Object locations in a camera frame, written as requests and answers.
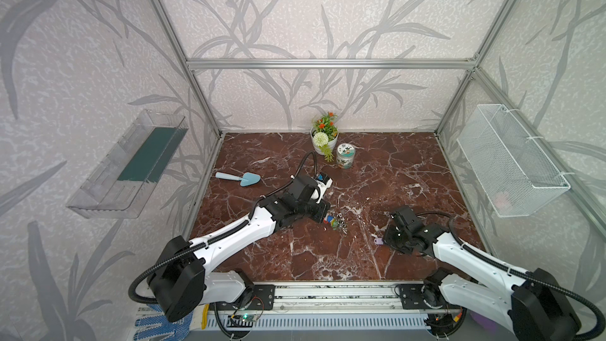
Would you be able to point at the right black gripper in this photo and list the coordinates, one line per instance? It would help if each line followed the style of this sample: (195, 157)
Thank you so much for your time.
(392, 238)

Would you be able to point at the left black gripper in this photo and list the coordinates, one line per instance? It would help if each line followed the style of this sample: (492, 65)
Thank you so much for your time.
(319, 211)

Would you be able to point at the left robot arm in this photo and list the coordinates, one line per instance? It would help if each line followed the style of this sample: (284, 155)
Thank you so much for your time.
(185, 274)

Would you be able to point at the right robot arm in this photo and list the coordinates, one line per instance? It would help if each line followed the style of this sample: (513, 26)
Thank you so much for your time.
(526, 303)

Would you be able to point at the light blue toy shovel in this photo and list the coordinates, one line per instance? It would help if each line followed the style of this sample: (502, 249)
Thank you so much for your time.
(247, 179)

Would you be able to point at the round green tin can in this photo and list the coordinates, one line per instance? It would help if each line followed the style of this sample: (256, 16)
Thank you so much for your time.
(345, 155)

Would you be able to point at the potted flower plant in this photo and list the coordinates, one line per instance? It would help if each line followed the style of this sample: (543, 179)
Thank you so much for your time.
(324, 135)

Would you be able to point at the purple toy shovel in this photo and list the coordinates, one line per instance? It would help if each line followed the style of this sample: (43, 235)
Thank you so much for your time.
(491, 329)

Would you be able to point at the green circuit board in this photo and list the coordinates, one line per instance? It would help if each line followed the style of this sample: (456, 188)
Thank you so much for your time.
(242, 320)

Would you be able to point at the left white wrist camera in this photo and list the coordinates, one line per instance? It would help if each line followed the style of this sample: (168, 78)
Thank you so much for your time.
(322, 183)

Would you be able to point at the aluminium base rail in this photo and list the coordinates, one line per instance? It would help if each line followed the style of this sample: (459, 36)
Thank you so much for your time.
(307, 297)

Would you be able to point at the white wire mesh basket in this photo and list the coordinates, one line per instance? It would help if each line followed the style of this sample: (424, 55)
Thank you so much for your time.
(514, 171)

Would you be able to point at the clear plastic wall shelf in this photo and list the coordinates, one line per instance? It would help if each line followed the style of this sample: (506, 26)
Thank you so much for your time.
(123, 182)

